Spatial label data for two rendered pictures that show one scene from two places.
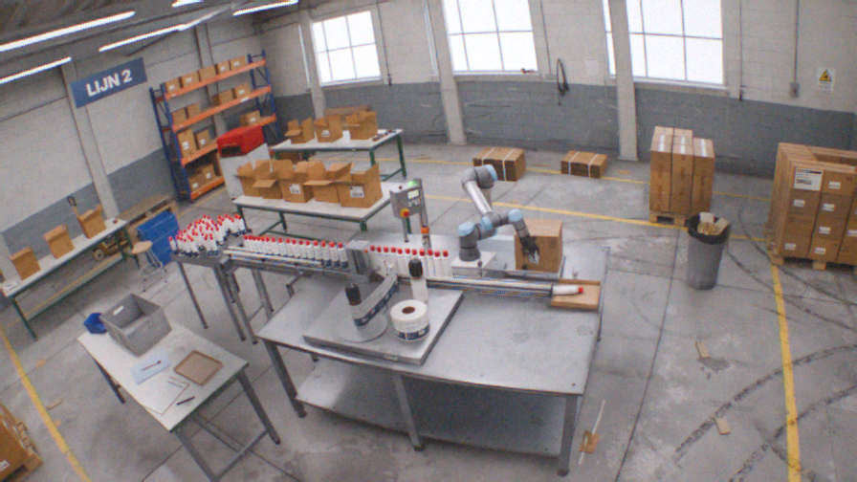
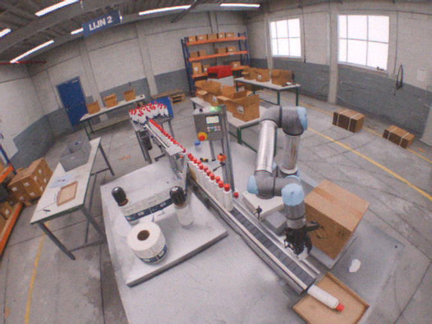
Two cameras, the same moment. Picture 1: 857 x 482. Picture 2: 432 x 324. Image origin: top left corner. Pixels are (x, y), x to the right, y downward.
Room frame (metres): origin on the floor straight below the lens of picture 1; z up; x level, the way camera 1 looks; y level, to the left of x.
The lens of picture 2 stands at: (2.07, -0.57, 1.83)
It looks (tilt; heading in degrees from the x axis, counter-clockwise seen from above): 33 degrees down; 36
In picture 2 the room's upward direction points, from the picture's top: 9 degrees counter-clockwise
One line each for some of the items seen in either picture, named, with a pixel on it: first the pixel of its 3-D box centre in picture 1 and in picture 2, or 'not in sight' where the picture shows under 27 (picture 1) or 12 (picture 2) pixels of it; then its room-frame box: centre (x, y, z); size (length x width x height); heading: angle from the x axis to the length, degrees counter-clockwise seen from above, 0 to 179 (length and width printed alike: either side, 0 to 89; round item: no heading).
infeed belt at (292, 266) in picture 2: (428, 280); (218, 200); (2.86, 0.04, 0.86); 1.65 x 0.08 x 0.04; 63
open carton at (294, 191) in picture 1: (297, 182); (218, 96); (5.09, 1.30, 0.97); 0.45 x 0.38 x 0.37; 148
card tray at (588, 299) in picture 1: (577, 293); (332, 308); (2.42, -0.85, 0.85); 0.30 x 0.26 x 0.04; 63
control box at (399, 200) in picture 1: (406, 200); (209, 124); (2.99, 0.10, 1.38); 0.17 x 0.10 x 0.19; 118
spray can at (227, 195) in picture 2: (447, 265); (227, 197); (2.81, -0.09, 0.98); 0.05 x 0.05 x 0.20
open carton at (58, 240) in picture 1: (58, 241); (110, 100); (5.06, 5.27, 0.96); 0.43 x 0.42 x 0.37; 142
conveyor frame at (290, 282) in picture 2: (428, 280); (218, 200); (2.86, 0.04, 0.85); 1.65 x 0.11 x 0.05; 63
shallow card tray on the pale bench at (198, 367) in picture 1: (197, 367); (67, 193); (2.23, 1.63, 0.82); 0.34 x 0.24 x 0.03; 61
